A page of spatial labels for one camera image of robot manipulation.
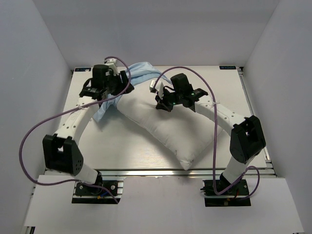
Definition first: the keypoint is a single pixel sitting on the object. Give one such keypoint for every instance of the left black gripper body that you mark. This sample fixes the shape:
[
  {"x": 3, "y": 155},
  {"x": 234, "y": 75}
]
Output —
[{"x": 112, "y": 86}]

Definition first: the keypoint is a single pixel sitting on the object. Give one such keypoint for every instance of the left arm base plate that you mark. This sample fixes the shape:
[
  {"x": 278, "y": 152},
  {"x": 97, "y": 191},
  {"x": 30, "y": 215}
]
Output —
[{"x": 86, "y": 195}]

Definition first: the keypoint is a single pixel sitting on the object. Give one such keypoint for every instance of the wrist white camera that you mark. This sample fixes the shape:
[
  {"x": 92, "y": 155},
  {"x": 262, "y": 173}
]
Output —
[
  {"x": 157, "y": 88},
  {"x": 112, "y": 64}
]

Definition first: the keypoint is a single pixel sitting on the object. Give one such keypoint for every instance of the right blue table label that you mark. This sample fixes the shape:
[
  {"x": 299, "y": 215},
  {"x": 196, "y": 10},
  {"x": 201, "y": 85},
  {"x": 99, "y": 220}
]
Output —
[{"x": 227, "y": 67}]

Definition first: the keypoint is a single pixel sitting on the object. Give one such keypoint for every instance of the left blue table label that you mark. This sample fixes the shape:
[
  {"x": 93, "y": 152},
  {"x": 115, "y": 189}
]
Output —
[{"x": 83, "y": 69}]

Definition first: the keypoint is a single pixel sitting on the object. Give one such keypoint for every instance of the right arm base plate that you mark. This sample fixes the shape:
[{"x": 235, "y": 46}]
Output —
[{"x": 234, "y": 197}]

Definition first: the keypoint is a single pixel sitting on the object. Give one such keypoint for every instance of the aluminium front rail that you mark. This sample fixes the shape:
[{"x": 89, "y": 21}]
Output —
[{"x": 106, "y": 173}]

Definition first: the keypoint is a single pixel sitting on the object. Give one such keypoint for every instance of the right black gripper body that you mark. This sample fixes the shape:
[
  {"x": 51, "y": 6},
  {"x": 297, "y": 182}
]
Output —
[{"x": 173, "y": 98}]

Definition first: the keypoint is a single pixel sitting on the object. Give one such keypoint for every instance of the light blue pillowcase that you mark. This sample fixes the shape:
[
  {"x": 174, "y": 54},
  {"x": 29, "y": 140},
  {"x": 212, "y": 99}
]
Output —
[{"x": 140, "y": 72}]

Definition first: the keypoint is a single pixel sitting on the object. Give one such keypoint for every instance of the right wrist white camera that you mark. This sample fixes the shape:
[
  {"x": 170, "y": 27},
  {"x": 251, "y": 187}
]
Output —
[{"x": 157, "y": 88}]

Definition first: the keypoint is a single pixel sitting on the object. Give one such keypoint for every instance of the white pillow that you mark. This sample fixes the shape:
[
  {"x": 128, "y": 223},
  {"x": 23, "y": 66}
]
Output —
[{"x": 188, "y": 135}]

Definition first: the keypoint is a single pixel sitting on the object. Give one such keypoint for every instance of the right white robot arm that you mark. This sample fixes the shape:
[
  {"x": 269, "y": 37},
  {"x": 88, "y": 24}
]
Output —
[{"x": 246, "y": 134}]

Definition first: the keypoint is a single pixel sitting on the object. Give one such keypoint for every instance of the blue table label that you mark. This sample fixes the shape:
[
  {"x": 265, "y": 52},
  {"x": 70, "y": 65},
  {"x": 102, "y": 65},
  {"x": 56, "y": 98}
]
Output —
[
  {"x": 83, "y": 69},
  {"x": 227, "y": 67}
]

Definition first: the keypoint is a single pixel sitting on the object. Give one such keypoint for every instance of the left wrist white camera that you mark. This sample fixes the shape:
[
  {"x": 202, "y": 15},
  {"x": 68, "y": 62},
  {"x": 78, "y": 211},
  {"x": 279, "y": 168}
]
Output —
[{"x": 112, "y": 64}]

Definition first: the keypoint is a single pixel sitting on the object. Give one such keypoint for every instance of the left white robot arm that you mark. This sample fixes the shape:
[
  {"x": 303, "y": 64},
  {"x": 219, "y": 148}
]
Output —
[{"x": 61, "y": 151}]

